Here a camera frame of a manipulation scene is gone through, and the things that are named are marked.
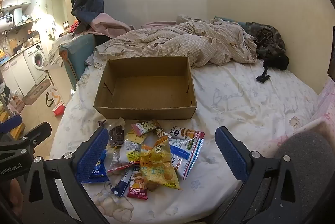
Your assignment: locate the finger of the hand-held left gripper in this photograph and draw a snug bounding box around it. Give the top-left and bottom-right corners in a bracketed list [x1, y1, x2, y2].
[0, 122, 52, 154]
[0, 114, 23, 136]

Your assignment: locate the white water heater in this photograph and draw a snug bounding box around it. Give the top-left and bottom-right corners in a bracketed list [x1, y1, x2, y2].
[0, 14, 15, 32]

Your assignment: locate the red white shopping bag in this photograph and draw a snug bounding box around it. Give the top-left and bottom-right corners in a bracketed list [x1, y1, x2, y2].
[46, 87, 66, 117]

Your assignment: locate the white floor cabinet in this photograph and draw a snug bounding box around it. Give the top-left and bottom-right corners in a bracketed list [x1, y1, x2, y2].
[0, 52, 30, 97]

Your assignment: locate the orange brown snack packet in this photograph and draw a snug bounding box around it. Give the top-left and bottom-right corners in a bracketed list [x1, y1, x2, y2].
[153, 134, 171, 148]

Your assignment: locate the pink cloth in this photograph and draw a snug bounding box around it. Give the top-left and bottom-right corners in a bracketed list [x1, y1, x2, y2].
[89, 13, 135, 38]

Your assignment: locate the white patterned cloth heap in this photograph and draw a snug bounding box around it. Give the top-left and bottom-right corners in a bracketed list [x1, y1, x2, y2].
[42, 35, 77, 67]

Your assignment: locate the red rice cake packet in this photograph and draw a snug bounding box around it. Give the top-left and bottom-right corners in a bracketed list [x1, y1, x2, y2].
[127, 171, 149, 200]

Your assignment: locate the small yellow snack packet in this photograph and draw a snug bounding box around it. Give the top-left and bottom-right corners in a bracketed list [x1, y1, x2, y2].
[125, 131, 148, 144]

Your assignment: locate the yellow chip bag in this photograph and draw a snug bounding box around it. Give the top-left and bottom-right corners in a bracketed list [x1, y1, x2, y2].
[140, 142, 183, 191]

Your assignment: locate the teal pillow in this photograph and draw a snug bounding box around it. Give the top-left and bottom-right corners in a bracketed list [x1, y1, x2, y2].
[213, 16, 248, 31]

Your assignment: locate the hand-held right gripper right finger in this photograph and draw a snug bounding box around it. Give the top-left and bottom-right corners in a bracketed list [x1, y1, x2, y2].
[215, 127, 313, 224]

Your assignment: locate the beige bedside cabinet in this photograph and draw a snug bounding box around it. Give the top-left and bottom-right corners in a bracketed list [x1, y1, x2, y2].
[48, 65, 72, 99]

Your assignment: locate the dark camouflage garment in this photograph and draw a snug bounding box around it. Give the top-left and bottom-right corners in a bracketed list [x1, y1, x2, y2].
[245, 21, 290, 71]

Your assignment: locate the black cloth strap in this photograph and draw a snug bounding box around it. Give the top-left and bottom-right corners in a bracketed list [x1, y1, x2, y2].
[256, 59, 272, 83]

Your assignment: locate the teal bed frame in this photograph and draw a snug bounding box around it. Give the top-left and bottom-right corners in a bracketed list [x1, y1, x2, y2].
[59, 34, 96, 83]

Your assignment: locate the white printed snack packet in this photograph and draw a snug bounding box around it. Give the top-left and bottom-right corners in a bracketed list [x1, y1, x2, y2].
[108, 140, 142, 173]

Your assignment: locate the brown cardboard box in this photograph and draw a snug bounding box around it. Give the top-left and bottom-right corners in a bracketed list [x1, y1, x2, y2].
[93, 54, 197, 120]

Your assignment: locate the dark snack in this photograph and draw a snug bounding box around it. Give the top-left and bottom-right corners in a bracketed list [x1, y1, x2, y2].
[98, 117, 126, 149]

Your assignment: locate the white floral duvet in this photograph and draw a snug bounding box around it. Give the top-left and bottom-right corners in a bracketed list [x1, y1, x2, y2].
[50, 56, 326, 224]

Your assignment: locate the patterned floor rug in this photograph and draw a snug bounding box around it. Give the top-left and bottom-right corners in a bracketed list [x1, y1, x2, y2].
[22, 79, 52, 106]

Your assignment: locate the yellow wooden frame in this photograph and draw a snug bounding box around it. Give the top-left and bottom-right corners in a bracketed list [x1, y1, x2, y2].
[0, 109, 26, 141]

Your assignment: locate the dark blue snack packet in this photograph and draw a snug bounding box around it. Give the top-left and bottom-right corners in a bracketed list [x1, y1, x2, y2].
[82, 149, 110, 184]

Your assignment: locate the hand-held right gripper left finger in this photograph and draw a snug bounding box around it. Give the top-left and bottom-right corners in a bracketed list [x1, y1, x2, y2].
[25, 127, 116, 224]

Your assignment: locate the blue white stick packet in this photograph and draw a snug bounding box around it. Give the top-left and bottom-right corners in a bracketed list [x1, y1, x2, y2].
[110, 168, 133, 198]

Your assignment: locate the white cylindrical appliance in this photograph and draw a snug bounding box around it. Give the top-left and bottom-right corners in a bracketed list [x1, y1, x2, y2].
[13, 7, 23, 26]

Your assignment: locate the pink snack packet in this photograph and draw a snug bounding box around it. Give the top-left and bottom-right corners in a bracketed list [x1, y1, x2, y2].
[130, 119, 163, 137]

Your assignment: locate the pink pillow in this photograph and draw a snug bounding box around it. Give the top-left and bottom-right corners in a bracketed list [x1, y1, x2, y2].
[310, 79, 335, 133]

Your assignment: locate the white washing machine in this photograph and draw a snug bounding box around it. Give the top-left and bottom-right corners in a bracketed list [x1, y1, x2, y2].
[23, 43, 48, 85]

